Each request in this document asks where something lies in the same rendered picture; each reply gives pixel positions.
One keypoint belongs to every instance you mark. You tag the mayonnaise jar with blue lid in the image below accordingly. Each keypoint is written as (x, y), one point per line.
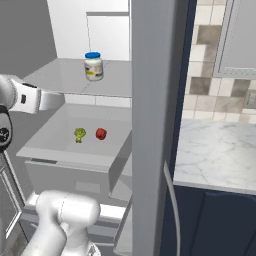
(93, 68)

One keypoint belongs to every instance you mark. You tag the framed grey fridge door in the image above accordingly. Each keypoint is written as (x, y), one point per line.
(10, 200)

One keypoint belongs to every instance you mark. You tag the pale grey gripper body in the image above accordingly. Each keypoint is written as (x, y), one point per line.
(50, 101)

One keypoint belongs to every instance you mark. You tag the white fridge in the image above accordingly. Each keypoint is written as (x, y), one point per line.
(110, 36)

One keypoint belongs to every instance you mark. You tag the green broccoli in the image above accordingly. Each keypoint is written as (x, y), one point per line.
(79, 133)

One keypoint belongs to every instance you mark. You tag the navy side panel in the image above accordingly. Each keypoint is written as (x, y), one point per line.
(186, 66)

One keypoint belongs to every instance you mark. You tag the grey glass fridge shelf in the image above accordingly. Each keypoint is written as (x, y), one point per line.
(66, 78)

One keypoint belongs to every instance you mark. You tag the grey fridge shelf with rim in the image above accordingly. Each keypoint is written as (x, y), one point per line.
(96, 151)

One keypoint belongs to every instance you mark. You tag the grey wall cupboard door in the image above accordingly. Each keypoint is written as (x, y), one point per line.
(238, 36)

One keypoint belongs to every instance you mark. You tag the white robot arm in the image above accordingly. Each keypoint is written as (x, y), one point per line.
(53, 216)

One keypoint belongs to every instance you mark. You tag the navy base cupboard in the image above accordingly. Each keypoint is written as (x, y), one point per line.
(216, 223)

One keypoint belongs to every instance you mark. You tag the grey fridge drawer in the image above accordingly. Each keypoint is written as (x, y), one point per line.
(66, 181)

